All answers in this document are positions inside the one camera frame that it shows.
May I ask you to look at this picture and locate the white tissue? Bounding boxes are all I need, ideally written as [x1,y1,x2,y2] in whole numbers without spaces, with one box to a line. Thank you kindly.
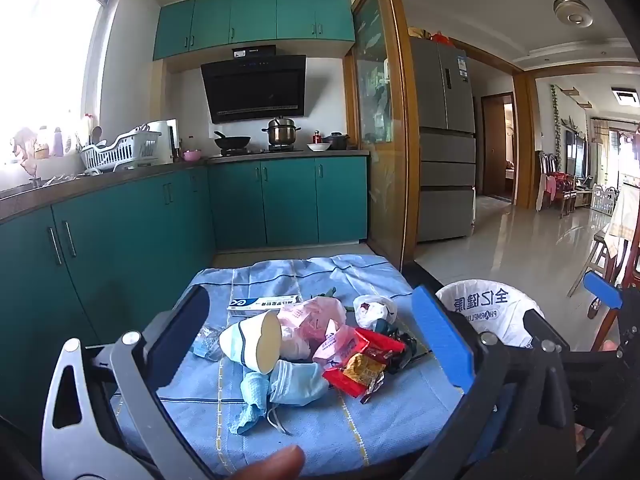
[279,337,316,362]

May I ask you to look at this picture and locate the blue checked tablecloth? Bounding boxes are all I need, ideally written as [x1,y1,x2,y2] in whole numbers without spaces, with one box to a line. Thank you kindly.
[112,254,466,478]

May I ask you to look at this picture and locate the teal upper cabinets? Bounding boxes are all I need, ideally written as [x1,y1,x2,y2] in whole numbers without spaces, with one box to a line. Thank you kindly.
[152,0,357,62]

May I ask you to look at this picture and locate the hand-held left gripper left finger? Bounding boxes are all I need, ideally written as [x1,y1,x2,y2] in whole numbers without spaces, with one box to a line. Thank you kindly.
[41,284,216,480]

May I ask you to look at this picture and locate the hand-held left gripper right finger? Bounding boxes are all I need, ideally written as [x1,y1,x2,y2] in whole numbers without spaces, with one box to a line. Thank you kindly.
[400,284,577,480]

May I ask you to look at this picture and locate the ceiling fan light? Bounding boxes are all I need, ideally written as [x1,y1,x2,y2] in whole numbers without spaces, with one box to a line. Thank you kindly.
[552,0,594,28]

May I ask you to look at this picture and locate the white paper cup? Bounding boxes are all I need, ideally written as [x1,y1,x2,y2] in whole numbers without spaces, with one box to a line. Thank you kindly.
[219,310,282,375]

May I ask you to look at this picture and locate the wooden chair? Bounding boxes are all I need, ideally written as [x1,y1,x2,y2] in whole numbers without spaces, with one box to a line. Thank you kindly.
[567,225,640,318]

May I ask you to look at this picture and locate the gold snack wrapper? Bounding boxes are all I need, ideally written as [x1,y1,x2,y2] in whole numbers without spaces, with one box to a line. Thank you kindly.
[341,352,388,406]

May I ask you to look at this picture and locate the white baby fence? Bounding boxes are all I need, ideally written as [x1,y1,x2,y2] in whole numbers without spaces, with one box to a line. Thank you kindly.
[592,185,621,221]

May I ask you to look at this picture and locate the dark snack wrapper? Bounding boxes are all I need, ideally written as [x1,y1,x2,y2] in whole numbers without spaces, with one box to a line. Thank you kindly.
[372,317,418,373]

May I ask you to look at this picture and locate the wooden doorway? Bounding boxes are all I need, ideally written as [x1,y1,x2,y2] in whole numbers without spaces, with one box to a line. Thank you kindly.
[481,91,518,206]

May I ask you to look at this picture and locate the grey refrigerator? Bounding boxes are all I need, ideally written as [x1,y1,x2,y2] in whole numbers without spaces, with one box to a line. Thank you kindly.
[409,37,477,243]

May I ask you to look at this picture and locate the white-lined trash bin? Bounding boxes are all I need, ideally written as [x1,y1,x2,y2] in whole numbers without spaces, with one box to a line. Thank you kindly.
[434,278,546,348]

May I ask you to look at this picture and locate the green vine decoration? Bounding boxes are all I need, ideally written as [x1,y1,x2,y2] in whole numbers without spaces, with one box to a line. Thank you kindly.
[550,85,563,151]

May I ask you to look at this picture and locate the wooden sliding glass door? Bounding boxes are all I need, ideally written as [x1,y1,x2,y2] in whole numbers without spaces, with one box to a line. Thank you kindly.
[345,0,421,266]

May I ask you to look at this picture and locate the wooden dining chairs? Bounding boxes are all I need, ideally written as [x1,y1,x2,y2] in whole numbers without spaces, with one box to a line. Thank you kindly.
[537,150,576,218]

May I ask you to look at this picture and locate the kitchen window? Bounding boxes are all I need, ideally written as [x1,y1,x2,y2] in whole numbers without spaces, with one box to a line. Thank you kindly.
[0,0,118,166]

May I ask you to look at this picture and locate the person's left hand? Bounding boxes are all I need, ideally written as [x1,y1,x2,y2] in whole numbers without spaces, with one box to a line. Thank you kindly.
[234,445,306,480]

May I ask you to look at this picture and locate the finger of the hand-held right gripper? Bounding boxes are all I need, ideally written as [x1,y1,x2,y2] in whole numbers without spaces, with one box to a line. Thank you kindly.
[582,271,640,361]

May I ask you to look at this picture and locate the teal cabinets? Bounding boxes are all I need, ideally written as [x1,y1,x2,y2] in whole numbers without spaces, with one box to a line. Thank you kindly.
[0,156,369,426]
[152,0,357,62]

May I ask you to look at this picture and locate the black wok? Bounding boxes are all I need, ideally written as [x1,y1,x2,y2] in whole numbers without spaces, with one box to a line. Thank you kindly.
[214,131,252,151]

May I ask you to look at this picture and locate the white dish rack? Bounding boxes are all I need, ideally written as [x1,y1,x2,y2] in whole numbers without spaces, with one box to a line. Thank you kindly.
[80,129,162,173]

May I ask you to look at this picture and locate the white and blue medicine box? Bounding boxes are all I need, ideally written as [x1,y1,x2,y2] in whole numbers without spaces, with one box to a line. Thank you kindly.
[227,295,306,317]

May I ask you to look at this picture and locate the black range hood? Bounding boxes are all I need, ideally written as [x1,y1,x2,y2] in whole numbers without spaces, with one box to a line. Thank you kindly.
[201,45,307,125]

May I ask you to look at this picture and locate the steel cooking pot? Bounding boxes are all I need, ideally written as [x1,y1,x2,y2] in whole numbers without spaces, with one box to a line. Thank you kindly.
[261,116,302,147]

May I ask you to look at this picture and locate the red snack wrapper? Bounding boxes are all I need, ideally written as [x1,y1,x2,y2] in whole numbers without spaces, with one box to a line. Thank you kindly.
[322,328,407,399]

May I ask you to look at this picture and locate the teal lower cabinets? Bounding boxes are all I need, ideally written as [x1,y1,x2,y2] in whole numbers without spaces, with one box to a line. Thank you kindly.
[0,156,369,426]

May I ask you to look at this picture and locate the white plastic bag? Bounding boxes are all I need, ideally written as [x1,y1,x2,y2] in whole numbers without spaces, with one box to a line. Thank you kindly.
[352,294,398,332]

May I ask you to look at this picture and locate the white kitchen appliance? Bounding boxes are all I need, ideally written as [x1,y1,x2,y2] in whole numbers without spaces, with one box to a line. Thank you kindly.
[147,119,178,163]

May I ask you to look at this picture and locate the pink printed plastic bag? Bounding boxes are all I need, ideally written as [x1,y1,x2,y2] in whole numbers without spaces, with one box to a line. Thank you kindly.
[276,296,347,361]

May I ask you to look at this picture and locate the clear plastic wrapper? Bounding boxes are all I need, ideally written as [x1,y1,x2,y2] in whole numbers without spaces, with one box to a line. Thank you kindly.
[191,325,226,362]

